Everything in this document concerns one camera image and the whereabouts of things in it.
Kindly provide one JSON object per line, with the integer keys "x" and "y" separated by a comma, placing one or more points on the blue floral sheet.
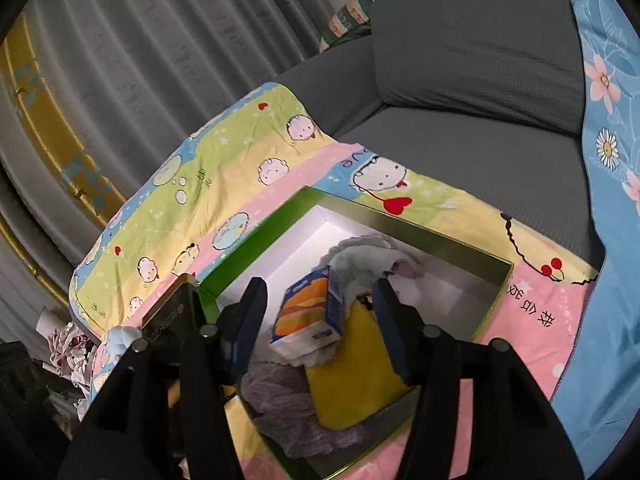
{"x": 610, "y": 260}

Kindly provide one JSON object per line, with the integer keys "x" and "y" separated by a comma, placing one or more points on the mauve cloth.
{"x": 410, "y": 269}

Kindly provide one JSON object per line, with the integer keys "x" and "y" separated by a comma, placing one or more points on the cartoon printed blanket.
{"x": 225, "y": 160}

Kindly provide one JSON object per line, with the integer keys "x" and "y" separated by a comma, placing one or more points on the light blue cloth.
{"x": 120, "y": 340}

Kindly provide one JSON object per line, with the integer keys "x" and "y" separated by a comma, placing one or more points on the pile of clothes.
{"x": 70, "y": 355}

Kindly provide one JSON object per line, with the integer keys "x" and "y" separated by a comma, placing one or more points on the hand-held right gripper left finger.
{"x": 245, "y": 330}

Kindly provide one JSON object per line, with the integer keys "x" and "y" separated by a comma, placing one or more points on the purple mesh bath pouf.
{"x": 285, "y": 405}

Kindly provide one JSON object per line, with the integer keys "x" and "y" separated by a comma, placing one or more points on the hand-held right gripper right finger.
{"x": 390, "y": 330}

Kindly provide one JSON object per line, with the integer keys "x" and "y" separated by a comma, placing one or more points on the burger print tissue pack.
{"x": 307, "y": 315}

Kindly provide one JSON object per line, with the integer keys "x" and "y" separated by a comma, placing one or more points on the white waffle towel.
{"x": 360, "y": 260}

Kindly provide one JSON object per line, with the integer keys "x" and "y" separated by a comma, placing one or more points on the yellow sponge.
{"x": 360, "y": 375}

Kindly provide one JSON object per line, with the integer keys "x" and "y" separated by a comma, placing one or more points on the grey curtain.
{"x": 150, "y": 60}

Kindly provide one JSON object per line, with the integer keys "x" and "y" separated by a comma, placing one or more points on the grey sofa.
{"x": 475, "y": 85}

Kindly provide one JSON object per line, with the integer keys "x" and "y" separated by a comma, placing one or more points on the striped pillow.
{"x": 350, "y": 17}

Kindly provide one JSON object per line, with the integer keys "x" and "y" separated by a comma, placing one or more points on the green box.
{"x": 440, "y": 285}

